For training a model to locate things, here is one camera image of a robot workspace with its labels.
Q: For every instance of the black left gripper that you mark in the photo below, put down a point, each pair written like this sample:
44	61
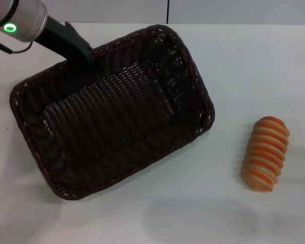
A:
57	38

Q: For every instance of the orange striped bread roll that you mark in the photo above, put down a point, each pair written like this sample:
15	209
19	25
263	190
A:
265	155

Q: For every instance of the dark brown woven basket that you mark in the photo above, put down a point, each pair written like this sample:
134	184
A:
122	132

